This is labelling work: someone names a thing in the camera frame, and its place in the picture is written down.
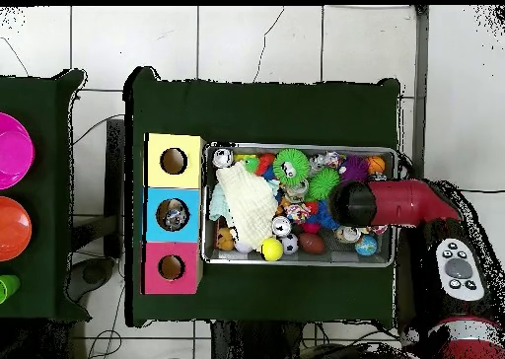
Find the cream knitted cloth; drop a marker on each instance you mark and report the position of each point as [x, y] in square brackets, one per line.
[246, 205]

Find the bag of coloured spiky balls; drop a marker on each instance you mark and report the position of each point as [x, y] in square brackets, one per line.
[256, 166]

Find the green spiky ball with eyes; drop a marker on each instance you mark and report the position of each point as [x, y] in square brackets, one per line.
[291, 167]

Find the brown toy football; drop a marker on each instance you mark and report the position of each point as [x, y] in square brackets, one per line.
[312, 243]

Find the purple spiky ball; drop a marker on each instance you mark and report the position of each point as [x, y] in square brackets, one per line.
[353, 168]

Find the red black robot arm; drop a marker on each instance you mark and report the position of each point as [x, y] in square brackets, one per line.
[410, 205]

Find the wooden box with three holes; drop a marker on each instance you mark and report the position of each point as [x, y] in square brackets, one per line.
[189, 201]

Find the clear mesh bin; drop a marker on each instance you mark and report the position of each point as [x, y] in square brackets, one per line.
[211, 256]

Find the red silver soda can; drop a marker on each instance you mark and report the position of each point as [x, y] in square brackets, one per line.
[223, 157]
[347, 235]

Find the yellow ball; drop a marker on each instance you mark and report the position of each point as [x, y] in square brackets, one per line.
[272, 249]

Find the small soccer ball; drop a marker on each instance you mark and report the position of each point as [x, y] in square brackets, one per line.
[289, 244]

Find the plain green spiky ball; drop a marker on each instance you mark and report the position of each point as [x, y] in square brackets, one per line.
[323, 184]

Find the small globe ball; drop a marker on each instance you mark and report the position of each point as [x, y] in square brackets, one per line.
[365, 245]

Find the orange plate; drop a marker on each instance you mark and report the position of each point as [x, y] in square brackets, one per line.
[12, 229]

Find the pink plate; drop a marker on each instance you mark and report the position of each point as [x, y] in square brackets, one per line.
[12, 150]

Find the green cup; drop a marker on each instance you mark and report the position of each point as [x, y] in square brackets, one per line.
[6, 288]

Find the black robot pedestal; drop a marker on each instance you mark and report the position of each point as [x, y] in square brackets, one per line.
[260, 343]

